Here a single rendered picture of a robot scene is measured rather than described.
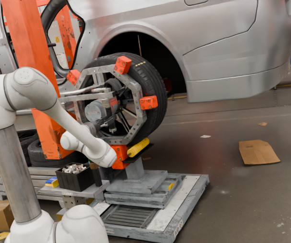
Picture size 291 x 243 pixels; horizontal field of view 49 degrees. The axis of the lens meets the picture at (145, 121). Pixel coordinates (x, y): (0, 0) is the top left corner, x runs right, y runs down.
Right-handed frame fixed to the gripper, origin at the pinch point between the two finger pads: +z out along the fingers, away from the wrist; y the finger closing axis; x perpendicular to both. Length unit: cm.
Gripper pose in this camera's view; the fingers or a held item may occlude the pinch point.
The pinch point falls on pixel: (110, 118)
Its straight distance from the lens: 193.6
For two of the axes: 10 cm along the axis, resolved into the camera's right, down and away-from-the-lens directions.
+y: 8.8, -0.4, -4.8
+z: 4.4, -3.1, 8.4
